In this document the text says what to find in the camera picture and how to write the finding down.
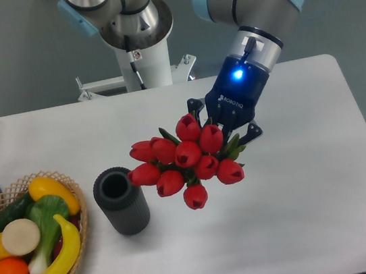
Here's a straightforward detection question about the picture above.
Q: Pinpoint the red tulip bouquet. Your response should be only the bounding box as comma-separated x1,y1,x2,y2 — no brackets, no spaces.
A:
128,112,245,210

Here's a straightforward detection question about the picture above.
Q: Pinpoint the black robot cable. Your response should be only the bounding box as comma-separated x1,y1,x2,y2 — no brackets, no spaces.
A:
122,33,148,92

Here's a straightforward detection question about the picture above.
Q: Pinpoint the green cucumber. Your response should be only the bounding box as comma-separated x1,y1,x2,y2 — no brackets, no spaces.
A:
0,193,34,233

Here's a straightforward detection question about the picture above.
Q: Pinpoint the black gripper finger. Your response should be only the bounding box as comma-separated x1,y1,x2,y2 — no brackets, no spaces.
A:
186,98,205,121
238,121,263,146

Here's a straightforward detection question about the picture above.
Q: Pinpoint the dark grey ribbed vase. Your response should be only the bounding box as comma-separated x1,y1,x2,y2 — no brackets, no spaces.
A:
93,167,151,236

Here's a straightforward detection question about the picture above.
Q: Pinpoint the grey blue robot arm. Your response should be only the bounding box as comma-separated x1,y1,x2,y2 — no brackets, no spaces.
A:
57,0,305,145

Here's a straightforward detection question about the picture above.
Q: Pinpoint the green bok choy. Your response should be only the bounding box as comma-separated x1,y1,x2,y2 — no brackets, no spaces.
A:
25,195,70,274

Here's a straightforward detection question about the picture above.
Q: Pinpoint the beige round radish slice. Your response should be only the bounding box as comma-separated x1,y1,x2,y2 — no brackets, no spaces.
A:
1,219,41,256

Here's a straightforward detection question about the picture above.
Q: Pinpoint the yellow banana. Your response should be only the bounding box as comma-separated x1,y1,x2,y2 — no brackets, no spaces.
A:
42,214,81,274

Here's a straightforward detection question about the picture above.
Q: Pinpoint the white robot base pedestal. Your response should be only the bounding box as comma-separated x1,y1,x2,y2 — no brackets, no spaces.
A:
100,0,174,92

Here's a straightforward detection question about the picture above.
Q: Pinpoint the woven wicker basket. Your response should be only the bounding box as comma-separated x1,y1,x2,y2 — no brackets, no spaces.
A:
0,171,88,274

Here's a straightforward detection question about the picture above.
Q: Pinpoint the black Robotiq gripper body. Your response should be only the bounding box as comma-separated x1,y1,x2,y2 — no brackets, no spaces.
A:
205,56,269,135

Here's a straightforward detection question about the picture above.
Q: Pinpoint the white metal table clamp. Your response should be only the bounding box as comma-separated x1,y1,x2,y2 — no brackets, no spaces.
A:
75,54,197,102

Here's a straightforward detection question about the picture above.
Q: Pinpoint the yellow squash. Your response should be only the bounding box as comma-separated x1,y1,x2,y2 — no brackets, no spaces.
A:
28,177,80,216

